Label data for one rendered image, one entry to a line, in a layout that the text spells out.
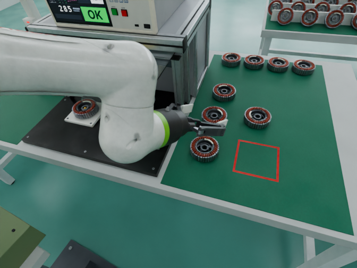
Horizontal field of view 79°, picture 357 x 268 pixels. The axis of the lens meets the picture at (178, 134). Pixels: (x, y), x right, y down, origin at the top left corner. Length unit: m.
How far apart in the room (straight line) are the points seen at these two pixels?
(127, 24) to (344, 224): 0.96
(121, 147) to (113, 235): 1.22
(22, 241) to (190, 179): 0.53
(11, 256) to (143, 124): 0.56
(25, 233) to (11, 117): 0.71
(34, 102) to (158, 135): 1.01
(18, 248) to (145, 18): 0.80
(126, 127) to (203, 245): 1.19
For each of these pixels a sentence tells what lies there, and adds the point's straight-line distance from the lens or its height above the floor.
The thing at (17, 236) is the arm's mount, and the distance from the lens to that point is 0.80.
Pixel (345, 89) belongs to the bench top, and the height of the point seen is 0.75.
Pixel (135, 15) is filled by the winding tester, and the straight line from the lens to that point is 0.86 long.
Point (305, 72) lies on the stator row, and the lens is 1.36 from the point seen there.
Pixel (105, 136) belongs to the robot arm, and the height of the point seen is 1.16.
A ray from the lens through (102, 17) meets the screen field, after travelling 0.93.
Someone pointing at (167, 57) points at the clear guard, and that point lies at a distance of 0.80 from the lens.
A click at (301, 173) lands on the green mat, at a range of 0.90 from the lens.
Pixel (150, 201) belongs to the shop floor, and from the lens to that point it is 1.62.
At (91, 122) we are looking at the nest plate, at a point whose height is 0.78.
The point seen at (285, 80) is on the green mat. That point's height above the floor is 0.75.
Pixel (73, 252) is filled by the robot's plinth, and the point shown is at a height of 0.02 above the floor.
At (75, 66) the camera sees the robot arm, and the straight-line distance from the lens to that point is 0.37.
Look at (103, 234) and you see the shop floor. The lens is 1.62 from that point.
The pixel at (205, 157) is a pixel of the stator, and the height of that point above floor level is 0.78.
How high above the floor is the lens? 1.45
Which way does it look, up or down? 48 degrees down
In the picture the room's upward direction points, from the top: 5 degrees counter-clockwise
